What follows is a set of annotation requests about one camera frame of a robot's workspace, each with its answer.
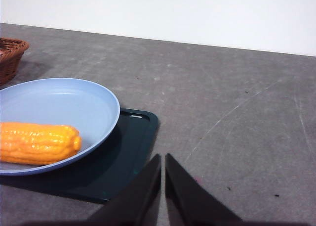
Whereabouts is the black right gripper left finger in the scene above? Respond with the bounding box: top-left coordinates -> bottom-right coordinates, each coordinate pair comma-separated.
87,153 -> 162,226

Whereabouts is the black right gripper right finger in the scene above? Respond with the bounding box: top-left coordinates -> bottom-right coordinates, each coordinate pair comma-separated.
164,153 -> 244,226

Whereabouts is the yellow corn cob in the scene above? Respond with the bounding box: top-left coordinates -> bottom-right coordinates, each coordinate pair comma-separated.
0,122 -> 82,166

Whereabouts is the blue round plate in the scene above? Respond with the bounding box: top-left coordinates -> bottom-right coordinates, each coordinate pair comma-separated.
0,78 -> 121,177

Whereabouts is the brown wicker basket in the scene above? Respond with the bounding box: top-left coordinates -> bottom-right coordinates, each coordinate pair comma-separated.
0,37 -> 30,87

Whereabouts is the dark rectangular tray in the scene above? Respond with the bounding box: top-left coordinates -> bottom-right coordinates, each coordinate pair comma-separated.
0,108 -> 160,204

